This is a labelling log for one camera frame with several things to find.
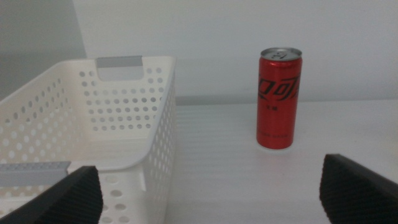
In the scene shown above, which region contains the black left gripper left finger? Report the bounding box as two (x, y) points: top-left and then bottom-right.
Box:
(0, 165), (104, 224)

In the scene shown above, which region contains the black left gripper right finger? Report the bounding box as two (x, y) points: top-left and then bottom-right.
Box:
(319, 153), (398, 224)

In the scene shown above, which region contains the red cola can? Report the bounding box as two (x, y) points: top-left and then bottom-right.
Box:
(256, 47), (303, 151)

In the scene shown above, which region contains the white perforated plastic basket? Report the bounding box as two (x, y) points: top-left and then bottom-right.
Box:
(0, 55), (178, 224)

